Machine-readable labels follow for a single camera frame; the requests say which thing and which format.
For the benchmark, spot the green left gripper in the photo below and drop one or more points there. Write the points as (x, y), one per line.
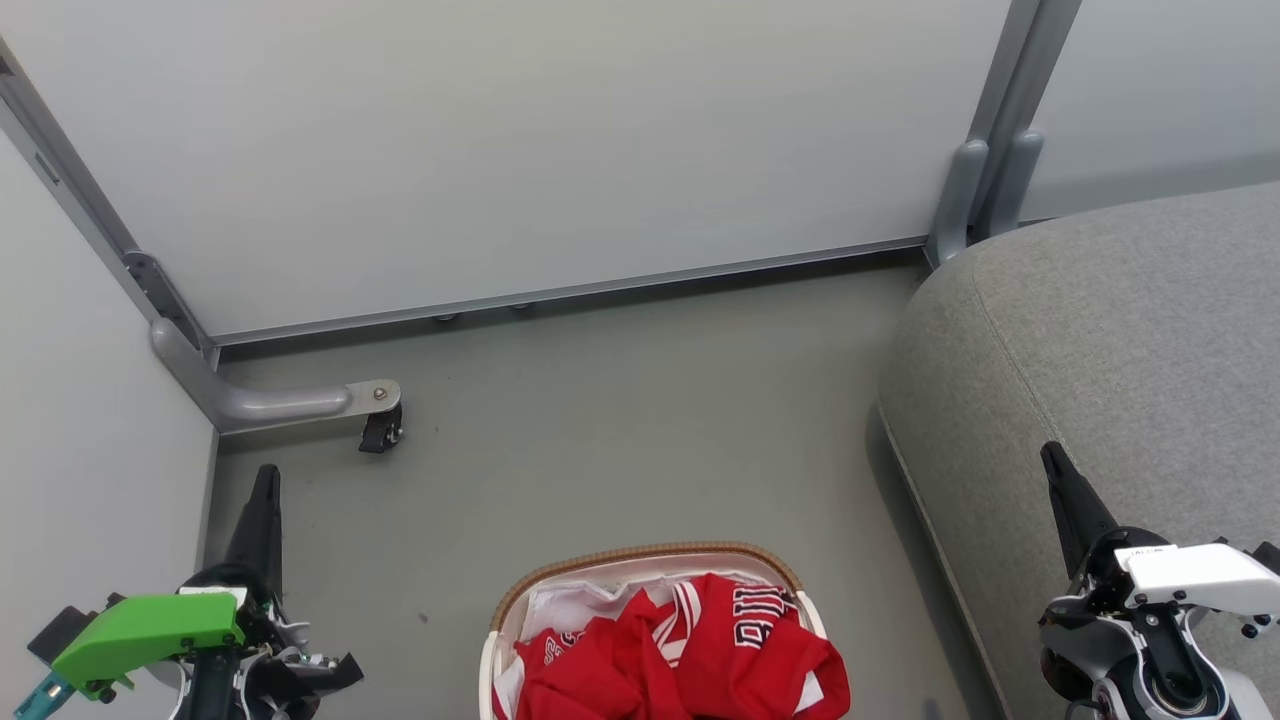
(150, 630)

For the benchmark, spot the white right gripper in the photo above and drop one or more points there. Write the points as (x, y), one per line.
(1200, 580)

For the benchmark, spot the grey fabric sofa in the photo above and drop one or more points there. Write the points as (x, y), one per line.
(1100, 360)

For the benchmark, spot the grey curved partition leg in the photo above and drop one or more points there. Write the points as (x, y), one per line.
(260, 403)

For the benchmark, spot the black caster wheel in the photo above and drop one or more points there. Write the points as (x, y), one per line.
(380, 432)

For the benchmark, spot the white basket liner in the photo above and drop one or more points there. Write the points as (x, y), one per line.
(575, 600)

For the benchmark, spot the grey upright partition foot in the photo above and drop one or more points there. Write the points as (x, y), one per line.
(1015, 180)
(955, 200)

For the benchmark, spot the woven laundry basket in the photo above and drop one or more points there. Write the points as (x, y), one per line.
(640, 551)

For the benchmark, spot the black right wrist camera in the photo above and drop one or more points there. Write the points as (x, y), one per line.
(1268, 557)

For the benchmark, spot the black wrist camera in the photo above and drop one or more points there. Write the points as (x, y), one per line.
(60, 630)
(1268, 557)

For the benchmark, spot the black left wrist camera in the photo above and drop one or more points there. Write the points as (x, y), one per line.
(60, 630)

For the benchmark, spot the grey partition corner post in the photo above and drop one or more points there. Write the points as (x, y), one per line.
(70, 180)

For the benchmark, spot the grey partition bottom rail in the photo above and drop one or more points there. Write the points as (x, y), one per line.
(600, 290)

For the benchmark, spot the grey partition double post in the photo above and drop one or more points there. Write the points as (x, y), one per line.
(1020, 80)

